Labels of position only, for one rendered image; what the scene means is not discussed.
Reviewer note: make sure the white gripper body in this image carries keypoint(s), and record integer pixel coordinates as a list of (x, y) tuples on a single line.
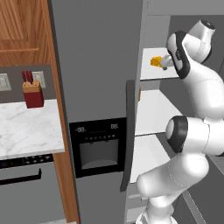
[(166, 60)]

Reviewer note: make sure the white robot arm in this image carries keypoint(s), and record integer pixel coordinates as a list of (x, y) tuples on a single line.
[(201, 87)]

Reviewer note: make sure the yellow cheese wedge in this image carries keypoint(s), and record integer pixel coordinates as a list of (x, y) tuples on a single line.
[(156, 61)]

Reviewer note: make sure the white fridge shelf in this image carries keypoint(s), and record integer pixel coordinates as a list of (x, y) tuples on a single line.
[(153, 73), (148, 157), (154, 113)]

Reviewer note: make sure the grey fridge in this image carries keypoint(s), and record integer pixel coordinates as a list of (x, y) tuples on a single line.
[(96, 58)]

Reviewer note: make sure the grey fridge door with dispenser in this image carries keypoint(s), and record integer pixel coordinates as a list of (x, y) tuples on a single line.
[(96, 58)]

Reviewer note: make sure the small orange item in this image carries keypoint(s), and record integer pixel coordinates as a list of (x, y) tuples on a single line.
[(139, 94)]

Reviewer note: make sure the red knife block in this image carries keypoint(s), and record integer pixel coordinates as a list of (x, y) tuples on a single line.
[(33, 97)]

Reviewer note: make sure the wooden side panel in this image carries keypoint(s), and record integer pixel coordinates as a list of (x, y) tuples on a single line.
[(65, 175)]

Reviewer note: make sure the grey dishwasher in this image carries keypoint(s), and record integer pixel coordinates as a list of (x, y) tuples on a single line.
[(29, 195)]

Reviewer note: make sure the white wall outlet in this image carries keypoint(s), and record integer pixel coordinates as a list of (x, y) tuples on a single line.
[(40, 78), (4, 82)]

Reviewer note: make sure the wooden wall cabinet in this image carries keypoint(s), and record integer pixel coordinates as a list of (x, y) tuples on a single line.
[(20, 26)]

